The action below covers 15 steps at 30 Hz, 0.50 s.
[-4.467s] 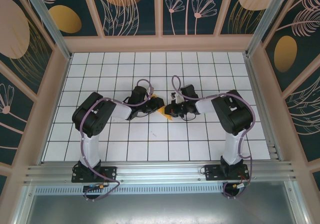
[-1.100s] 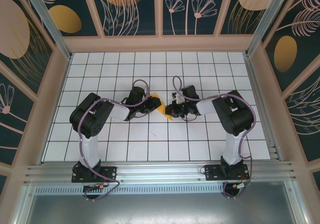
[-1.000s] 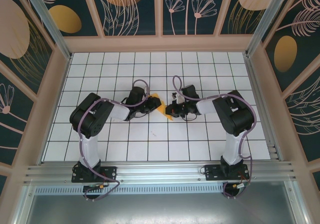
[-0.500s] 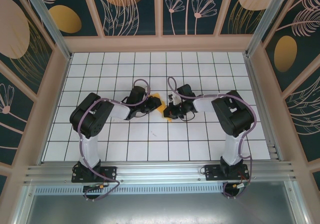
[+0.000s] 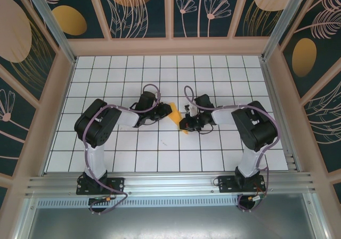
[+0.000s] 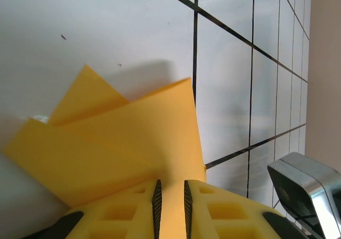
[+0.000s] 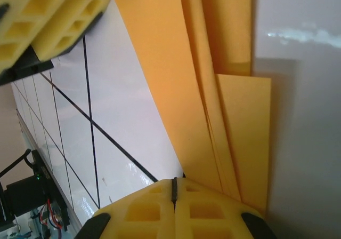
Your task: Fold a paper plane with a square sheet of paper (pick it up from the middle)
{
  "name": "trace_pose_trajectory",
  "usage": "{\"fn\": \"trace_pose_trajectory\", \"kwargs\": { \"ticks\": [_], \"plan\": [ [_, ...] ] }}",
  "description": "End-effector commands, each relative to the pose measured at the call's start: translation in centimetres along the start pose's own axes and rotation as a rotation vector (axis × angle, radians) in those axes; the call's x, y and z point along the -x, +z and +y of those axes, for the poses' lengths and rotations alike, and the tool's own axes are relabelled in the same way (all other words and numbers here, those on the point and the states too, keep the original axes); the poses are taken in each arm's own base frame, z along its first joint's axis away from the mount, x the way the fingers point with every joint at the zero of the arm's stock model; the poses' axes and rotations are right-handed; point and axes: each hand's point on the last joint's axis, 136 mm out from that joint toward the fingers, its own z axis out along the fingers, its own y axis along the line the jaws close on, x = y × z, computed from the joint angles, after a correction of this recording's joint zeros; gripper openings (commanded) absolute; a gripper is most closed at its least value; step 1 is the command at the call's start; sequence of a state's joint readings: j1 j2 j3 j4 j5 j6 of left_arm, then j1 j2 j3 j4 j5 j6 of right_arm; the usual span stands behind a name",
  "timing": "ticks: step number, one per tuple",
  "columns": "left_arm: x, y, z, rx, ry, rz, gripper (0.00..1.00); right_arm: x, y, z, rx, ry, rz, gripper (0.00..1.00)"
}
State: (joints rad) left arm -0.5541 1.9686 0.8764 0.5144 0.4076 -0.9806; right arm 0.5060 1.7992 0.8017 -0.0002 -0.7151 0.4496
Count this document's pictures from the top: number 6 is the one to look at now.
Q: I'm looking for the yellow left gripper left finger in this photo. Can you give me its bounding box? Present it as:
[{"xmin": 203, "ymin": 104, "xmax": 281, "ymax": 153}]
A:
[{"xmin": 21, "ymin": 179, "xmax": 163, "ymax": 239}]

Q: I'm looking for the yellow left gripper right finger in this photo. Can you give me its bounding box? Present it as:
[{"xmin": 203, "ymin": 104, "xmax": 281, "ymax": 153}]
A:
[{"xmin": 183, "ymin": 179, "xmax": 303, "ymax": 239}]

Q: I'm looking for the yellow cloth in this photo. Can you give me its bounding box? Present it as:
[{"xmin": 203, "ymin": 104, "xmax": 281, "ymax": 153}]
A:
[{"xmin": 3, "ymin": 64, "xmax": 208, "ymax": 239}]

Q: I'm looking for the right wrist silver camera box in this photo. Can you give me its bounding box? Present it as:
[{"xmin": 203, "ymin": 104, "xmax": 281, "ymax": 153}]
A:
[{"xmin": 267, "ymin": 152, "xmax": 341, "ymax": 239}]

